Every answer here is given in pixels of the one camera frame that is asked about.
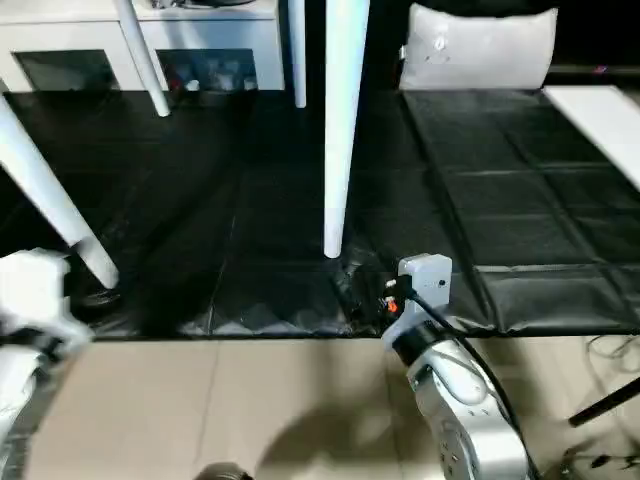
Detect black floor stand leg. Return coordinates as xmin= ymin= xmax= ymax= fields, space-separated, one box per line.
xmin=568 ymin=378 xmax=640 ymax=428

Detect white sideboard cabinet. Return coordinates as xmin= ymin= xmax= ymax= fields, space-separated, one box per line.
xmin=0 ymin=0 xmax=286 ymax=96

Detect grey pillow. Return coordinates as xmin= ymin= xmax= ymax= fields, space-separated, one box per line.
xmin=400 ymin=4 xmax=559 ymax=93

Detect white flat board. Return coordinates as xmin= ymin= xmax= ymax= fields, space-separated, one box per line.
xmin=545 ymin=85 xmax=640 ymax=191

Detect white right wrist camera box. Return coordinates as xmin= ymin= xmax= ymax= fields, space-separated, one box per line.
xmin=397 ymin=254 xmax=454 ymax=307

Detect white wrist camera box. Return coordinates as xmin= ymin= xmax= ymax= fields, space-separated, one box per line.
xmin=397 ymin=254 xmax=454 ymax=307
xmin=0 ymin=248 xmax=93 ymax=349

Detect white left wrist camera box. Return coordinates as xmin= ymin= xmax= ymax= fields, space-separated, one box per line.
xmin=0 ymin=248 xmax=93 ymax=349

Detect black cable tangle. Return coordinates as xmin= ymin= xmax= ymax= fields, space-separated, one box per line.
xmin=585 ymin=333 xmax=640 ymax=381

